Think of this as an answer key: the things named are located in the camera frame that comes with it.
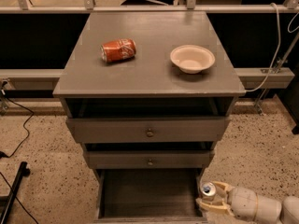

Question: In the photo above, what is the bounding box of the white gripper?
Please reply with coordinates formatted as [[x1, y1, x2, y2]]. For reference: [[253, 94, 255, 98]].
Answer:
[[196, 181, 258, 221]]

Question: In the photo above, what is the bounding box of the silver redbull can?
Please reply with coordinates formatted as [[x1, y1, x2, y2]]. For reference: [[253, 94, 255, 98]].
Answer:
[[200, 182, 217, 201]]

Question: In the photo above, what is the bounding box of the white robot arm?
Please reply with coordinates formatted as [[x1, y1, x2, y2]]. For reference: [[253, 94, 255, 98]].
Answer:
[[196, 181, 299, 224]]

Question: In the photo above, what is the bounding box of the grey open bottom drawer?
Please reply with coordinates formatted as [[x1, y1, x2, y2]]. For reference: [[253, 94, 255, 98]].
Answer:
[[95, 169, 207, 224]]

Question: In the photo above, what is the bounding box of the grey top drawer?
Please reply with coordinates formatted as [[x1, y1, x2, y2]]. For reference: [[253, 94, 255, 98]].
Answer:
[[66, 117, 230, 144]]

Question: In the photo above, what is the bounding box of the grey middle drawer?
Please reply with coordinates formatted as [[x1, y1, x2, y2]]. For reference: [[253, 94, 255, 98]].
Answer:
[[83, 150, 214, 169]]

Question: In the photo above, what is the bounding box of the grey wooden drawer cabinet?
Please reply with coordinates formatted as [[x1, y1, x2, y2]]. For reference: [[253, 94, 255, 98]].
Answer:
[[54, 11, 245, 224]]

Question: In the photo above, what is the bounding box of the orange soda can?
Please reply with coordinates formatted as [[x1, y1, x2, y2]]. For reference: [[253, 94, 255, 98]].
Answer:
[[101, 38, 136, 63]]

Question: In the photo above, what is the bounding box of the grey metal railing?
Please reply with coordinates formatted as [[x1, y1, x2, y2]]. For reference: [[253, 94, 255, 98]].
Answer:
[[1, 6, 294, 97]]

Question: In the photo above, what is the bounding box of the white paper bowl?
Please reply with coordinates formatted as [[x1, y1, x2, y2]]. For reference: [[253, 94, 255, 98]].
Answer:
[[170, 45, 216, 74]]

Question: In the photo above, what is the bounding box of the black stand leg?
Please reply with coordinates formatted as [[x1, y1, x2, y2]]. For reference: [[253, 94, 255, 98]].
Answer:
[[0, 161, 30, 224]]

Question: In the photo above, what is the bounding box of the black floor cable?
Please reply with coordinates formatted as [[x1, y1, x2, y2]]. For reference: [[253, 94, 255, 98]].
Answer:
[[0, 91, 36, 159]]

